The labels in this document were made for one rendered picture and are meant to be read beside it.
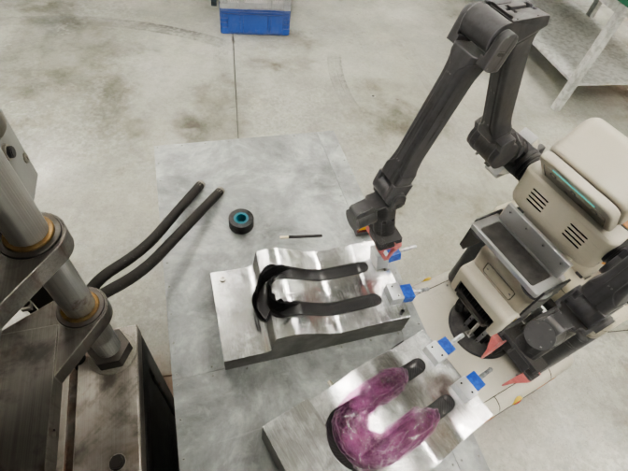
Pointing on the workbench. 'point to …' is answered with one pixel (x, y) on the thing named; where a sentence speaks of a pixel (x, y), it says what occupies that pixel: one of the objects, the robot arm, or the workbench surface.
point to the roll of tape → (241, 221)
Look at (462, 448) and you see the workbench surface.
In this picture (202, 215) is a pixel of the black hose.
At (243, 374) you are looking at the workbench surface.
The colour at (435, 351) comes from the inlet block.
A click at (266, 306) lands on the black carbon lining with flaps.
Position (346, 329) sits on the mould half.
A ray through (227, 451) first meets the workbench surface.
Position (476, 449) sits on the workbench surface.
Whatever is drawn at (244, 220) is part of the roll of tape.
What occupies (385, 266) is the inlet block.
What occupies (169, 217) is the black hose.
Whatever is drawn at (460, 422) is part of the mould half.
